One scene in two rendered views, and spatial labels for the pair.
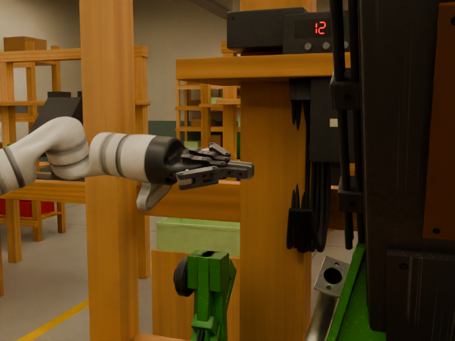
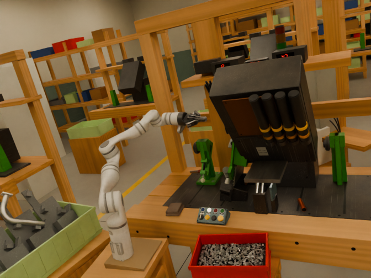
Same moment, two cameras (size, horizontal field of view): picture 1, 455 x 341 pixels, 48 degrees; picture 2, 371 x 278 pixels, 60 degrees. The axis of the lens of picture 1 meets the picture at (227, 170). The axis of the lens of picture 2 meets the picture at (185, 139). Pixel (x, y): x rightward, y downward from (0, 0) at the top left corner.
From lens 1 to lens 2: 0.98 m
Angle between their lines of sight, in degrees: 15
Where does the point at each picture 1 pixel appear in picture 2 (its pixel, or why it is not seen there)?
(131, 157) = (173, 120)
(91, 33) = (150, 71)
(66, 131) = (154, 115)
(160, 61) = not seen: hidden behind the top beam
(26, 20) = (95, 9)
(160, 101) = (179, 39)
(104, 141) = (165, 116)
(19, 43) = (100, 33)
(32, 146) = (146, 121)
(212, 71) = (192, 84)
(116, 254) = (174, 143)
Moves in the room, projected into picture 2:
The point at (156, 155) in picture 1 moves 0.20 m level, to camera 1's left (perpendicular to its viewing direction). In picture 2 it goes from (180, 118) to (144, 124)
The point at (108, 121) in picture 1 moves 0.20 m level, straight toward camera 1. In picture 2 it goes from (162, 100) to (164, 105)
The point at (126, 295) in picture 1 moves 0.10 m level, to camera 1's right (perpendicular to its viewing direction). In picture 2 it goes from (180, 155) to (194, 153)
